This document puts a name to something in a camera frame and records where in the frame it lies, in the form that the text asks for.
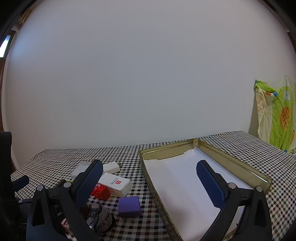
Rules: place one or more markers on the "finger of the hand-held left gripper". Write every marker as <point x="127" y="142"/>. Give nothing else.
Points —
<point x="22" y="182"/>

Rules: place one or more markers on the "red candy wrapper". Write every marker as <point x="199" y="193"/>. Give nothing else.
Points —
<point x="101" y="192"/>

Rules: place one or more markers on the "white box with red label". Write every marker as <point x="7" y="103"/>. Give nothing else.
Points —
<point x="113" y="182"/>

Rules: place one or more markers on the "checkered tablecloth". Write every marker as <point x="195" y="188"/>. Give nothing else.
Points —
<point x="129" y="157"/>

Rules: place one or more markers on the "green printed cloth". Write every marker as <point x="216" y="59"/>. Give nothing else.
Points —
<point x="282" y="115"/>

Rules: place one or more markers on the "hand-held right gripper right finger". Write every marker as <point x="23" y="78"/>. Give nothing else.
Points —
<point x="210" y="185"/>

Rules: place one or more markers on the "clear plastic box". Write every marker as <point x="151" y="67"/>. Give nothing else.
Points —
<point x="79" y="170"/>

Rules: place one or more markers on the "purple foam block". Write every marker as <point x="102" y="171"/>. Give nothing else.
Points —
<point x="129" y="206"/>

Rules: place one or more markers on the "window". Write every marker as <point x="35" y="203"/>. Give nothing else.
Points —
<point x="4" y="46"/>

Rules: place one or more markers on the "white paper tray lining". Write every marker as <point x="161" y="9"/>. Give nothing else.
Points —
<point x="180" y="180"/>

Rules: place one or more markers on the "white plug charger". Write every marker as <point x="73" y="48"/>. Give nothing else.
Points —
<point x="111" y="167"/>

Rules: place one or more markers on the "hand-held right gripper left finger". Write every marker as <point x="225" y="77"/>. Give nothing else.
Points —
<point x="89" y="183"/>

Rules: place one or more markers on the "gold metal tin tray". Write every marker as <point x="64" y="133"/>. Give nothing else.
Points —
<point x="166" y="151"/>

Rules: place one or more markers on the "grey patterned hair claw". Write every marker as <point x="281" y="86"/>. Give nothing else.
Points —
<point x="101" y="217"/>

